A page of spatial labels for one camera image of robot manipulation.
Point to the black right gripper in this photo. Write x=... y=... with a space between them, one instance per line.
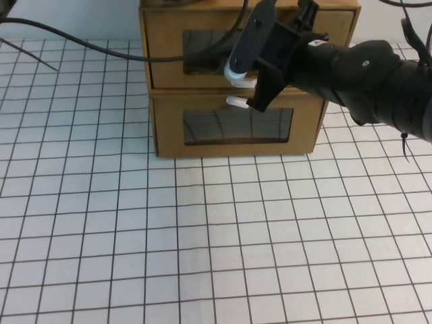
x=280 y=57

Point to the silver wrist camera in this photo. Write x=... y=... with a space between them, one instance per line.
x=231 y=75

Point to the black zip tie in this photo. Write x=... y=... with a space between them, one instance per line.
x=404 y=145

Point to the dark camera mounting plate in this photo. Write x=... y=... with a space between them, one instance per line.
x=253 y=37

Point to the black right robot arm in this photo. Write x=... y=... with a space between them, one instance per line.
x=354 y=74

